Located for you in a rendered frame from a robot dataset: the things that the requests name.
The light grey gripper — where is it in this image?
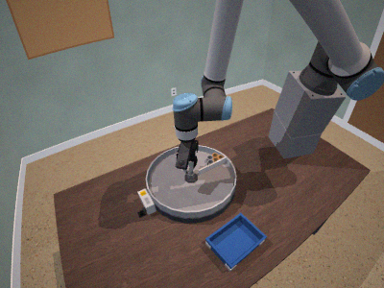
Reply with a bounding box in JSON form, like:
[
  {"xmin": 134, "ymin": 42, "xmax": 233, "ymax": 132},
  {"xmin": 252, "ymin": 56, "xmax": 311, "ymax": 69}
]
[{"xmin": 179, "ymin": 137, "xmax": 199, "ymax": 175}]

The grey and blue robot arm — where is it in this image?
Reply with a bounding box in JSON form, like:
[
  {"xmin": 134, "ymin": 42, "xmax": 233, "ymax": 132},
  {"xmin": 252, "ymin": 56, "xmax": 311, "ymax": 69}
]
[{"xmin": 173, "ymin": 0, "xmax": 384, "ymax": 170}]

